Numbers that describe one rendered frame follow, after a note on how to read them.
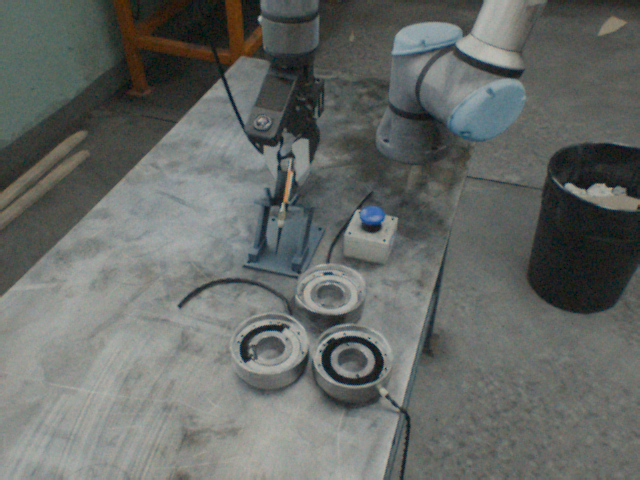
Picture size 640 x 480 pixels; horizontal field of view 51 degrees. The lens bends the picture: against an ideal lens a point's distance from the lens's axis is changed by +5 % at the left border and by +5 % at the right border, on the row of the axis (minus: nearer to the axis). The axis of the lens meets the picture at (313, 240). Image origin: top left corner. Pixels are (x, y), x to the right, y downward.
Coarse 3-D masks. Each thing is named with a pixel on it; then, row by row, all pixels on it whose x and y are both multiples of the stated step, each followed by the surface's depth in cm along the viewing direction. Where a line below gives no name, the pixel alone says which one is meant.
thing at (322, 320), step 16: (304, 272) 95; (320, 272) 97; (336, 272) 97; (352, 272) 96; (304, 288) 95; (320, 288) 95; (336, 288) 96; (304, 304) 91; (320, 304) 92; (336, 304) 92; (320, 320) 90; (336, 320) 90; (352, 320) 91
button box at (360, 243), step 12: (348, 228) 103; (360, 228) 103; (372, 228) 102; (384, 228) 103; (396, 228) 106; (348, 240) 102; (360, 240) 101; (372, 240) 100; (384, 240) 100; (348, 252) 103; (360, 252) 102; (372, 252) 102; (384, 252) 101; (384, 264) 102
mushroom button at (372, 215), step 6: (366, 210) 101; (372, 210) 101; (378, 210) 101; (360, 216) 101; (366, 216) 100; (372, 216) 100; (378, 216) 100; (384, 216) 101; (366, 222) 100; (372, 222) 100; (378, 222) 100
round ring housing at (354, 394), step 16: (320, 336) 86; (336, 336) 87; (368, 336) 88; (320, 352) 85; (336, 352) 85; (352, 352) 87; (368, 352) 85; (384, 352) 85; (320, 368) 83; (336, 368) 83; (368, 368) 83; (384, 368) 84; (320, 384) 83; (336, 384) 80; (368, 384) 80; (384, 384) 82; (352, 400) 82; (368, 400) 83
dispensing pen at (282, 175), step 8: (288, 160) 99; (288, 168) 99; (280, 176) 98; (280, 184) 98; (280, 192) 98; (280, 200) 98; (280, 208) 100; (280, 216) 100; (280, 224) 100; (280, 232) 100
